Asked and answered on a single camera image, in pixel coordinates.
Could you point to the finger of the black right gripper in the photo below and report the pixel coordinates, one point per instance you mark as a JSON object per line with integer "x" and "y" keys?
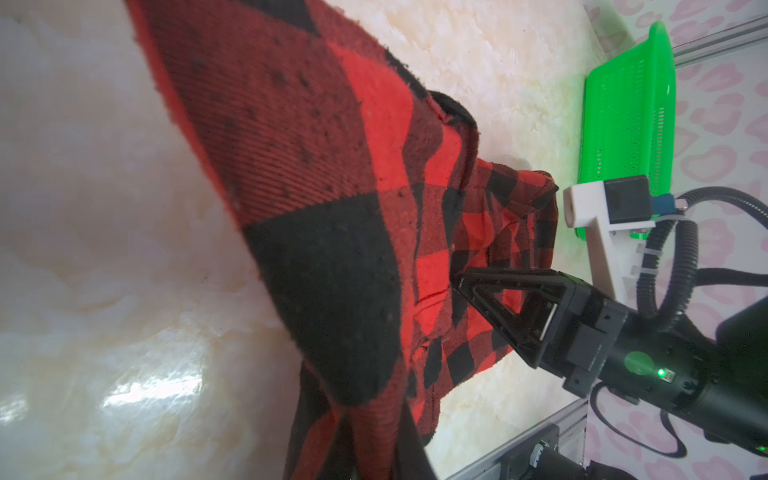
{"x": 526, "y": 307}

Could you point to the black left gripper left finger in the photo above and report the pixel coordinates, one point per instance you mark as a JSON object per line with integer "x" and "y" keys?
{"x": 340, "y": 462}

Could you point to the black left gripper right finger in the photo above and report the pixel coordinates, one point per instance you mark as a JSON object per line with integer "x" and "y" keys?
{"x": 410, "y": 458}

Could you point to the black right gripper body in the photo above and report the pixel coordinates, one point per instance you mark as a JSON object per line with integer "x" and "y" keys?
{"x": 589, "y": 339}

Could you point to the red black plaid shirt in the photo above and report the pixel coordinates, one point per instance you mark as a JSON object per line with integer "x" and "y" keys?
{"x": 360, "y": 195}

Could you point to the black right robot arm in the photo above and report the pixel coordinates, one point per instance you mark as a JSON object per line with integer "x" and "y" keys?
{"x": 731, "y": 411}

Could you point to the green plastic basket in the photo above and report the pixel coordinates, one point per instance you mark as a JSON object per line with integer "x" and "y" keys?
{"x": 629, "y": 115}

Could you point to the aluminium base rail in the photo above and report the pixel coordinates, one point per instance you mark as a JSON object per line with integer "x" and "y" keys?
{"x": 564, "y": 432}

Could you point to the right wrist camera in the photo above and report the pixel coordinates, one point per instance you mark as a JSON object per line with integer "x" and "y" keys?
{"x": 612, "y": 214}

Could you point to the aluminium corner frame post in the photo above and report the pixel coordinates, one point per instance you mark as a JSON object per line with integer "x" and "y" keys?
{"x": 729, "y": 40}

